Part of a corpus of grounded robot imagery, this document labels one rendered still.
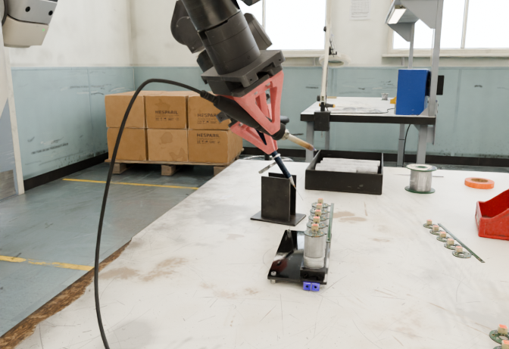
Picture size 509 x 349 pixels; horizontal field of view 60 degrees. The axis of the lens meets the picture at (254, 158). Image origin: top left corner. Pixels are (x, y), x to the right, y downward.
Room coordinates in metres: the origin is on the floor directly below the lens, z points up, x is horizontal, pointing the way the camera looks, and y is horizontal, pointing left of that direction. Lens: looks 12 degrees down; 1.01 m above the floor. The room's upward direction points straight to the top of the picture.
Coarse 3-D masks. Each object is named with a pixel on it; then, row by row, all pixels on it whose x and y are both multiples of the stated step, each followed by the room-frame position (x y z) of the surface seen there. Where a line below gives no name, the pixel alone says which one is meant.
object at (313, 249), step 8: (312, 232) 0.51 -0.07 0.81; (304, 240) 0.51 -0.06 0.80; (312, 240) 0.50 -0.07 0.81; (320, 240) 0.50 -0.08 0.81; (304, 248) 0.50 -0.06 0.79; (312, 248) 0.50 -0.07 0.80; (320, 248) 0.50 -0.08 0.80; (304, 256) 0.50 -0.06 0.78; (312, 256) 0.50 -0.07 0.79; (320, 256) 0.50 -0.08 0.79; (304, 264) 0.50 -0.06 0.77; (312, 264) 0.50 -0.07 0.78; (320, 264) 0.50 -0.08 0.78
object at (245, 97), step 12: (216, 84) 0.55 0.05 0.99; (228, 84) 0.53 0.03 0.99; (240, 84) 0.54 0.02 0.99; (252, 84) 0.52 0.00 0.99; (264, 84) 0.53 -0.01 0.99; (276, 84) 0.54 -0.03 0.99; (240, 96) 0.52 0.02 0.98; (252, 96) 0.52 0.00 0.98; (276, 96) 0.55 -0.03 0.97; (252, 108) 0.53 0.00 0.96; (276, 108) 0.56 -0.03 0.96; (264, 120) 0.55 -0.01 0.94; (276, 120) 0.56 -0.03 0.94
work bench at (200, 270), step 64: (192, 192) 0.89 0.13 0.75; (256, 192) 0.89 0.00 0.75; (320, 192) 0.89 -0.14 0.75; (384, 192) 0.89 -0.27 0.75; (448, 192) 0.89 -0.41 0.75; (128, 256) 0.58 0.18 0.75; (192, 256) 0.58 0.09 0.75; (256, 256) 0.58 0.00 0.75; (384, 256) 0.58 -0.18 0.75; (448, 256) 0.58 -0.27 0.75; (64, 320) 0.42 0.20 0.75; (128, 320) 0.42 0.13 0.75; (192, 320) 0.42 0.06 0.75; (256, 320) 0.42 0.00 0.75; (320, 320) 0.42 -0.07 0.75; (384, 320) 0.42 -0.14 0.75; (448, 320) 0.42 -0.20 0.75
